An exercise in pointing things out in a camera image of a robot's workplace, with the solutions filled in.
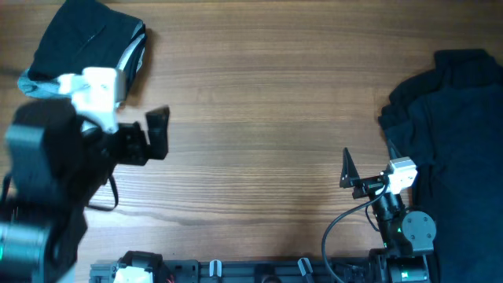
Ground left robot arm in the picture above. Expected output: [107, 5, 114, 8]
[1, 98, 170, 282]

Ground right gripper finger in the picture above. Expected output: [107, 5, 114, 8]
[387, 139, 402, 160]
[340, 148, 361, 189]

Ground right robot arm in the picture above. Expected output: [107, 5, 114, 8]
[340, 149, 437, 282]

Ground white rail clip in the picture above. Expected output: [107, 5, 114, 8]
[297, 257, 314, 283]
[208, 259, 222, 278]

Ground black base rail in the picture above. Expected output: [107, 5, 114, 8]
[89, 252, 389, 283]

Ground pile of black clothes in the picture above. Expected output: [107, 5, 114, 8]
[378, 49, 502, 282]

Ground folded light blue jeans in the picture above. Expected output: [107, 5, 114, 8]
[17, 68, 75, 99]

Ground black shorts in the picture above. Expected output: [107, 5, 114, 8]
[28, 0, 148, 90]

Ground right white rail clip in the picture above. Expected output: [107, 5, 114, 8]
[297, 257, 314, 283]

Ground left white rail clip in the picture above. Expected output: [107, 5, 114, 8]
[208, 259, 222, 278]

